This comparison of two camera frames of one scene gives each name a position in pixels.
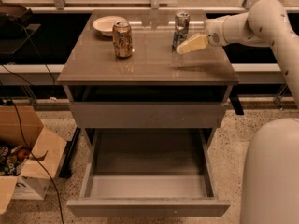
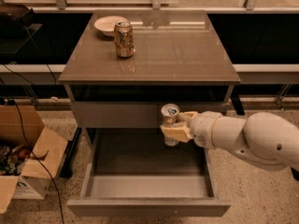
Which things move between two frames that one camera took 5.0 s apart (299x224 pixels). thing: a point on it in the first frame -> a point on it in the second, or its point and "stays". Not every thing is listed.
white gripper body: x=215 y=32 -> x=202 y=129
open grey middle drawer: x=148 y=172 stays
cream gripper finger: x=198 y=41 -> x=177 y=131
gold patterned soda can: x=121 y=37 stays
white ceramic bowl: x=105 y=24 stays
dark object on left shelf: x=16 y=29 stays
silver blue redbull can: x=181 y=28 -> x=170 y=112
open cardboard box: x=27 y=161 stays
